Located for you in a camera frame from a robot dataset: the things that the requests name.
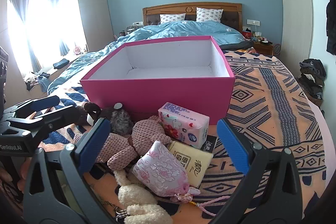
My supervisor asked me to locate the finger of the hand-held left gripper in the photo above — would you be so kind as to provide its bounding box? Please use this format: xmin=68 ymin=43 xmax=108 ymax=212
xmin=5 ymin=95 xmax=61 ymax=119
xmin=8 ymin=105 xmax=88 ymax=135

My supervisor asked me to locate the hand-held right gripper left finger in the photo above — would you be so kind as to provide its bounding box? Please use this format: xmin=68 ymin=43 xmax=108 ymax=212
xmin=22 ymin=118 xmax=116 ymax=224

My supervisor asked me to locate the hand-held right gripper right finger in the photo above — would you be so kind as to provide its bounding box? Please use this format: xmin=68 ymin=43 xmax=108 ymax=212
xmin=215 ymin=118 xmax=302 ymax=224

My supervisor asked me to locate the brown grey plush toy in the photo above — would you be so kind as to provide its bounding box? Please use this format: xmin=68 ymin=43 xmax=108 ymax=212
xmin=76 ymin=102 xmax=134 ymax=135

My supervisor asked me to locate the yellow tissue pack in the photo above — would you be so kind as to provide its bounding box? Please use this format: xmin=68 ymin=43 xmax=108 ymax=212
xmin=168 ymin=140 xmax=214 ymax=187

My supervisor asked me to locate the pink floral tissue pack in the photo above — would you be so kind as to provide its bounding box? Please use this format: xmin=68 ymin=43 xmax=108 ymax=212
xmin=158 ymin=102 xmax=210 ymax=148

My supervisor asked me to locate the pink knitted plush toy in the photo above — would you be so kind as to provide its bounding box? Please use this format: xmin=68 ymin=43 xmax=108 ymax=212
xmin=73 ymin=115 xmax=172 ymax=170

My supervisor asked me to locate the cream plush bear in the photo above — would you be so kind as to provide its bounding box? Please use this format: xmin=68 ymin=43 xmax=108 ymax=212
xmin=114 ymin=169 xmax=174 ymax=224

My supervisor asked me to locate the pink brocade drawstring pouch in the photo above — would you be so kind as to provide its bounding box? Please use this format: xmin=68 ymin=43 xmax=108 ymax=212
xmin=131 ymin=140 xmax=229 ymax=207

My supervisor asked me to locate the pink cardboard box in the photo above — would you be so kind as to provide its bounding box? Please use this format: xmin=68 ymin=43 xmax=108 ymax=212
xmin=80 ymin=35 xmax=235 ymax=122

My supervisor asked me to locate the person's left hand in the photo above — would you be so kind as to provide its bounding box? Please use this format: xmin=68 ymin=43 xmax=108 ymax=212
xmin=17 ymin=158 xmax=34 ymax=194

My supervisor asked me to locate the folded dark garment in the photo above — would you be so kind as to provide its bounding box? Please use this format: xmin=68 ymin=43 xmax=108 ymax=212
xmin=53 ymin=59 xmax=70 ymax=69

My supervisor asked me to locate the orange patterned blanket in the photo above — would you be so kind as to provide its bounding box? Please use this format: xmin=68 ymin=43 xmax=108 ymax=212
xmin=0 ymin=49 xmax=327 ymax=224

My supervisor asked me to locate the wooden nightstand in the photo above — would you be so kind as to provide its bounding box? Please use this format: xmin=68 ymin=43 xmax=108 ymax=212
xmin=253 ymin=40 xmax=275 ymax=56

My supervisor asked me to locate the pile of dark clothes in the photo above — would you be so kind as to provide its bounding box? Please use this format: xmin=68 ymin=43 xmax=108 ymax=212
xmin=299 ymin=59 xmax=327 ymax=106

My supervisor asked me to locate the blue duvet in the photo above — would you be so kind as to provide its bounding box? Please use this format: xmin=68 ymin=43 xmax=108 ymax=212
xmin=47 ymin=21 xmax=254 ymax=94

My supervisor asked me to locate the white dotted pillow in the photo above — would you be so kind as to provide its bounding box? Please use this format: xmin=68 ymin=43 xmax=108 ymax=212
xmin=160 ymin=13 xmax=186 ymax=24
xmin=196 ymin=7 xmax=224 ymax=23

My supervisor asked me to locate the wooden headboard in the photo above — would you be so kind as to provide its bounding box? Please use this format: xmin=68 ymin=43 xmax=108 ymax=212
xmin=142 ymin=3 xmax=243 ymax=31

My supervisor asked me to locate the beige wardrobe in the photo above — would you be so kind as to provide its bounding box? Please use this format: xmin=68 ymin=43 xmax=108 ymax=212
xmin=273 ymin=0 xmax=311 ymax=77

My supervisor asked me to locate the black hanging jacket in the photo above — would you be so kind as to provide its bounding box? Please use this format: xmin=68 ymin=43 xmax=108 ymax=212
xmin=326 ymin=0 xmax=336 ymax=55

